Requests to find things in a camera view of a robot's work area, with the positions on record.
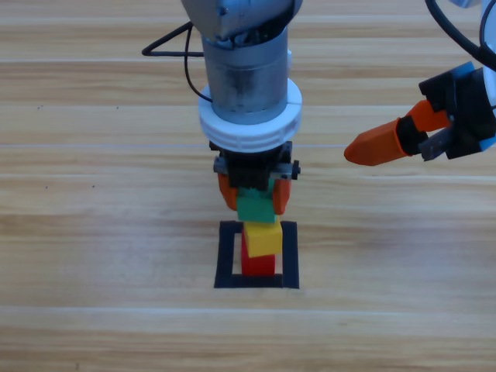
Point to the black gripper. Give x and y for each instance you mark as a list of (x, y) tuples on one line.
[(252, 166), (467, 112)]

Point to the yellow wooden cube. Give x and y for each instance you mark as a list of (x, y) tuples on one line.
[(265, 240)]

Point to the green wooden cube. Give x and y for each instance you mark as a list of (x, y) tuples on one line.
[(255, 209)]

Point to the black tape square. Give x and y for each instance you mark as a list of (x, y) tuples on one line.
[(224, 267)]

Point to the red wooden cube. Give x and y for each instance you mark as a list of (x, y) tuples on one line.
[(257, 266)]

